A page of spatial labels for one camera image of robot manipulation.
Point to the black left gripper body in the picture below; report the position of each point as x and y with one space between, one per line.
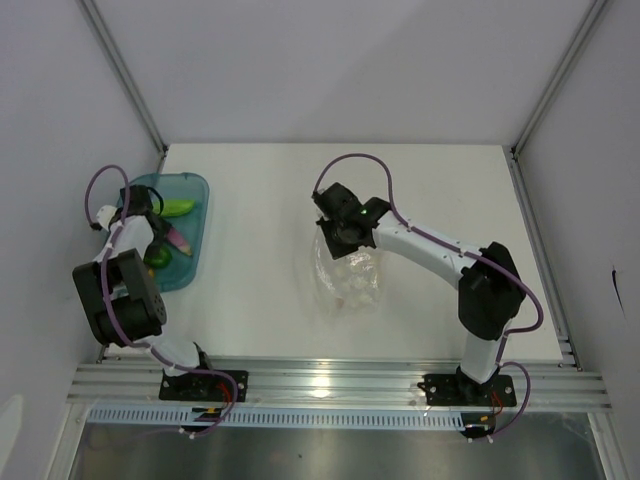
161 234

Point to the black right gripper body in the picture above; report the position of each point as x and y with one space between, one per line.
334 221

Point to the light green pepper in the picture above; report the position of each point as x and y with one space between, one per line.
172 208

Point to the clear dotted zip top bag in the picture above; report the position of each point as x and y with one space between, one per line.
349 285

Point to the purple eggplant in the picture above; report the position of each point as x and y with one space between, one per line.
175 238

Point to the green bell pepper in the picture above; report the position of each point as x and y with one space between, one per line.
157 256

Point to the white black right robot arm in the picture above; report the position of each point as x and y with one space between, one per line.
484 278

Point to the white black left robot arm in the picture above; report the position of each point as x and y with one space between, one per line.
121 301

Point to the teal plastic bin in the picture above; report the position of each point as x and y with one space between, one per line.
190 235

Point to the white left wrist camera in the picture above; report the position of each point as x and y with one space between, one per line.
106 217

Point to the left aluminium corner post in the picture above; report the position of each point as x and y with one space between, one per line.
118 65

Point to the aluminium corner post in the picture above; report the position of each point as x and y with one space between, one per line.
578 42
118 65

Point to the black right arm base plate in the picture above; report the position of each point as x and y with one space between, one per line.
459 390

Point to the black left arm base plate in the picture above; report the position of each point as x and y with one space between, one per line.
191 387

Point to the white slotted cable duct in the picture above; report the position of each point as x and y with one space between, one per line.
413 420

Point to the aluminium front rail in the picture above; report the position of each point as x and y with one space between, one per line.
337 384

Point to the right aluminium corner post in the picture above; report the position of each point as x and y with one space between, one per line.
578 42

